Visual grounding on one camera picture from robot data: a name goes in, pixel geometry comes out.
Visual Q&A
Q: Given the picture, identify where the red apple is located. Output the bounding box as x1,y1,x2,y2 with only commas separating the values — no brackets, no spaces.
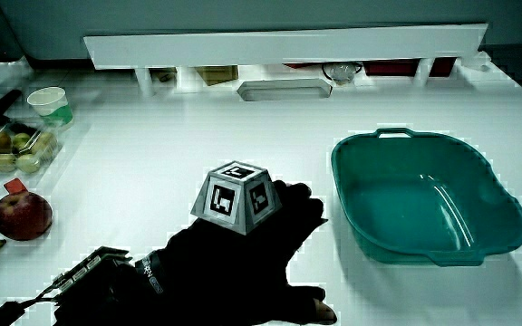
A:
0,190,54,242

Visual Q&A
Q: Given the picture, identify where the person's left forearm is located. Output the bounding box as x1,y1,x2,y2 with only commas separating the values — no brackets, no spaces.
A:
53,251,168,326

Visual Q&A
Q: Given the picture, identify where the white and green paper cup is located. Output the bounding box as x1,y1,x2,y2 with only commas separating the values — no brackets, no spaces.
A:
26,86,74,129

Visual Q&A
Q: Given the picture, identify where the dark red box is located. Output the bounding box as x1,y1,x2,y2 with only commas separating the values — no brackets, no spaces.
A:
362,58,458,79

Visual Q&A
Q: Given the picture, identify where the yellow-green pear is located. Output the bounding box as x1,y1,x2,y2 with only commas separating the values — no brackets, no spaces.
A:
31,131,59,160

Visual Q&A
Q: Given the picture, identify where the white rectangular tray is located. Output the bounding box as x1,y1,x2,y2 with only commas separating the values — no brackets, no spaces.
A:
236,78,334,102

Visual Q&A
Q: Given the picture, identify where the teal plastic basin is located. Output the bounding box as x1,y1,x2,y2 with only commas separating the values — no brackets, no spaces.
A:
331,127,522,268

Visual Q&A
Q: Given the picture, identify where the black cable with plug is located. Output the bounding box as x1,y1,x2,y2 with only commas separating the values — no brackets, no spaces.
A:
0,292,59,326

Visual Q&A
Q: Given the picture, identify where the small green round fruit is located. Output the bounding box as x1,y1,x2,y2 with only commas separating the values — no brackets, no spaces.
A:
15,153,42,175
12,132,33,152
0,153,17,174

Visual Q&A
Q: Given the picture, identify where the grey background panel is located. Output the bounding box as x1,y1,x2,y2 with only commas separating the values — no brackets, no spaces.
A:
0,0,522,61

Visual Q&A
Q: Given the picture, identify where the forearm electronics board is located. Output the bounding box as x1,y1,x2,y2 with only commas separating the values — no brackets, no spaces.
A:
38,245,133,298

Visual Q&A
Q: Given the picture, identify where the person's left hand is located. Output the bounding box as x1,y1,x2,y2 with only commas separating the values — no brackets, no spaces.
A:
155,160,338,326

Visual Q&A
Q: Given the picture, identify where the clear glass object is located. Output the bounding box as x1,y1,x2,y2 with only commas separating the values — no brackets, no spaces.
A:
321,62,364,86

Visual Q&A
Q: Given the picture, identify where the small red block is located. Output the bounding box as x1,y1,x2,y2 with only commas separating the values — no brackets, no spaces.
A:
3,177,29,196

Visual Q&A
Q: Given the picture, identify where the brown cardboard box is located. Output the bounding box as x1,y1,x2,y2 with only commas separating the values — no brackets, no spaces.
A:
194,65,239,87

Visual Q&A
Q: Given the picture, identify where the white desk riser shelf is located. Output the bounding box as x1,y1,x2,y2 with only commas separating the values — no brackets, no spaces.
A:
82,23,489,98

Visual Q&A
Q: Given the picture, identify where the white desk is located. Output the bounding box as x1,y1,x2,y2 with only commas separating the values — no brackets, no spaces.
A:
0,52,522,326

